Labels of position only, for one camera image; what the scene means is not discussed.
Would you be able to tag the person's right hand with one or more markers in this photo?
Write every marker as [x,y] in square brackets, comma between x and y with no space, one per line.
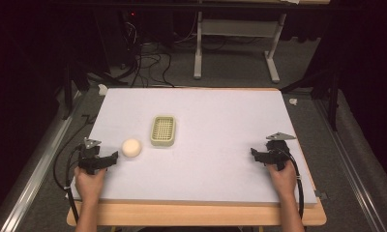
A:
[283,182]

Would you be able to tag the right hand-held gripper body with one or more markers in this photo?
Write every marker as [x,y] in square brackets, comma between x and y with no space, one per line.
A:
[278,150]

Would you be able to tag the silver metal floor rail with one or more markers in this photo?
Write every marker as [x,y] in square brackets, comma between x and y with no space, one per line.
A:
[352,167]
[36,174]

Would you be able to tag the pale green soap dish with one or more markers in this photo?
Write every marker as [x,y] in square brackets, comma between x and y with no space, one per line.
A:
[163,130]

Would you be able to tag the white metal desk frame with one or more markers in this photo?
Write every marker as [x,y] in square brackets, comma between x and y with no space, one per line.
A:
[240,28]

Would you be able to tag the person's left hand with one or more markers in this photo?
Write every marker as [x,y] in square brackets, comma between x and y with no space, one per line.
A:
[89,185]

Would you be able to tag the wooden table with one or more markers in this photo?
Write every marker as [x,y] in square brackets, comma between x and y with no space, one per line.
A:
[188,216]

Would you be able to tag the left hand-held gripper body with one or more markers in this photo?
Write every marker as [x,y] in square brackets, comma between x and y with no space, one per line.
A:
[88,158]

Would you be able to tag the round cream soap bar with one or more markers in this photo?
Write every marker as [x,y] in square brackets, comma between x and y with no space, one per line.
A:
[132,148]

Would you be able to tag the crumpled white paper scrap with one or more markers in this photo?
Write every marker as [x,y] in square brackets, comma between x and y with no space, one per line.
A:
[102,90]

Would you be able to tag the white foam board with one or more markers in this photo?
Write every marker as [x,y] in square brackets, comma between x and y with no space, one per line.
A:
[207,161]

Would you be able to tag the black metal stand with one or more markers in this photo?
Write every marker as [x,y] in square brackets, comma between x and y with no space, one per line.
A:
[333,96]
[73,80]

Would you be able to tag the small white paper scrap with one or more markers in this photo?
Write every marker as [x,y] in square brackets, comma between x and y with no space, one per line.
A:
[293,101]

